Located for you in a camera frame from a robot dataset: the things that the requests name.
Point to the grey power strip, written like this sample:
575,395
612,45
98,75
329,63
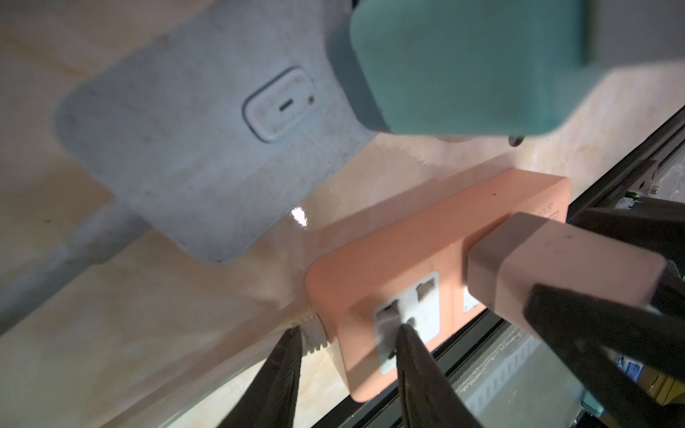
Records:
216,130

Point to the orange power strip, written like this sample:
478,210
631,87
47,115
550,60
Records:
414,271

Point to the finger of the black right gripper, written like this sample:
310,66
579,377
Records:
581,329
653,224

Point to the pink charger plug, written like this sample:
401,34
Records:
526,250

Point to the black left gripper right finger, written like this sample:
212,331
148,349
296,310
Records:
427,398

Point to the mint green charger plug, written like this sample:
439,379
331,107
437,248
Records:
464,68

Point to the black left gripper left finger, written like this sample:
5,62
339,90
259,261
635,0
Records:
270,400

